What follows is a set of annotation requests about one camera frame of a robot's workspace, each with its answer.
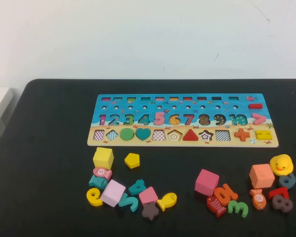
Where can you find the teal number four piece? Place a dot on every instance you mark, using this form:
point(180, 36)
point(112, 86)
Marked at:
point(138, 187)

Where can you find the yellow equals sign piece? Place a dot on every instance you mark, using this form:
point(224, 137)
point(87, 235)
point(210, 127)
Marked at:
point(263, 132)

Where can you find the pink greater-than sign piece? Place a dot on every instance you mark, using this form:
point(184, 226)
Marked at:
point(256, 116)

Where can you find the red number seven piece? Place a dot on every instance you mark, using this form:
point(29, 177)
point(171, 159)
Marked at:
point(283, 191)

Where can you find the yellow rubber duck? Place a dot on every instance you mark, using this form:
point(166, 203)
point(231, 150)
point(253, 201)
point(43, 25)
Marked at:
point(282, 165)

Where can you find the brown star piece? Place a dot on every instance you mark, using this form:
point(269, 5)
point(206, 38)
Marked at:
point(150, 211)

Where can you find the teal curved number piece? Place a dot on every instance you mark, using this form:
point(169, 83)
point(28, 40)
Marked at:
point(132, 205)

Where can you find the brown number eight piece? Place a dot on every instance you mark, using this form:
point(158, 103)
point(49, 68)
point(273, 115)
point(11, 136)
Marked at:
point(276, 201)

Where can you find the pink trapezoid block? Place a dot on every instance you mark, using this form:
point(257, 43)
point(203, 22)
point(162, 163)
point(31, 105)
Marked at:
point(148, 195)

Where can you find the yellow pentagon piece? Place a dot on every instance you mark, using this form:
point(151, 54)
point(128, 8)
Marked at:
point(132, 160)

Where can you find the light pink wooden cube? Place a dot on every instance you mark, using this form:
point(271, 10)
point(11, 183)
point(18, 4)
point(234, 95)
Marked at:
point(113, 193)

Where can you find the teal heart piece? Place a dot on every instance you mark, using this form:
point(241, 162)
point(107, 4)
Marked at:
point(143, 134)

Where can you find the red triangle piece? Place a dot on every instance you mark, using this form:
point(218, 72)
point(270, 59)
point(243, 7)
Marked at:
point(190, 137)

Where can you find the orange wooden fish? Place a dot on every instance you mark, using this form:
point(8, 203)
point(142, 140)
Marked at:
point(258, 199)

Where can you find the salmon wooden cube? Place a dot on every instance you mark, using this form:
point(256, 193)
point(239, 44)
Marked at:
point(262, 175)

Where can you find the magenta wooden cube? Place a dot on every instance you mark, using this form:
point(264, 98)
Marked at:
point(206, 182)

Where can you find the yellow wooden cube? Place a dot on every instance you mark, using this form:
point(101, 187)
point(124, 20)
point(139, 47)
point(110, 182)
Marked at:
point(103, 158)

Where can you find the orange number ten piece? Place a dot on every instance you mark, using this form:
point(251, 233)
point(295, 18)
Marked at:
point(230, 195)

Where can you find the orange plus sign piece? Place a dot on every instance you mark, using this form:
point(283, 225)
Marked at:
point(242, 135)

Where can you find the green circle piece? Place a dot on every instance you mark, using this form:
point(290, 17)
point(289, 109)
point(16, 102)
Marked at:
point(127, 135)

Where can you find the pink wooden fish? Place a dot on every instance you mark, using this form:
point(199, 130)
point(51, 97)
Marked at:
point(102, 172)

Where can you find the yellow wooden fish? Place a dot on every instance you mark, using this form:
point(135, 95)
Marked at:
point(167, 201)

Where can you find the red wooden fish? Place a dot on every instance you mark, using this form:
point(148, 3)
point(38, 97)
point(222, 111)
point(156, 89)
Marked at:
point(215, 206)

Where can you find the teal wooden fish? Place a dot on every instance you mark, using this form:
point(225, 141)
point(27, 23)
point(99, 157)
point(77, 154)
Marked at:
point(97, 182)

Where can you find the red minus sign piece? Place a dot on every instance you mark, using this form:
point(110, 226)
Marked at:
point(255, 106)

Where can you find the yellow number nine piece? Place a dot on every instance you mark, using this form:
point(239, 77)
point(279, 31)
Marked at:
point(91, 196)

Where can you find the white side cabinet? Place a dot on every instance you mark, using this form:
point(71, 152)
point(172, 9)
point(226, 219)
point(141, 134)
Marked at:
point(0, 106)

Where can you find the ocean print wooden puzzle board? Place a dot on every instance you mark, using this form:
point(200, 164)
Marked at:
point(212, 111)

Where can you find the pink number five piece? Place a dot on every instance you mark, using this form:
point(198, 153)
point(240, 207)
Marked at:
point(159, 121)

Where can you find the blue number nine piece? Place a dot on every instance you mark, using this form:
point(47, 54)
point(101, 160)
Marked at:
point(291, 181)

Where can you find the green number three piece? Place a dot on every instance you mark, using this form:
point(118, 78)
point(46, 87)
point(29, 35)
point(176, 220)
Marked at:
point(244, 209)

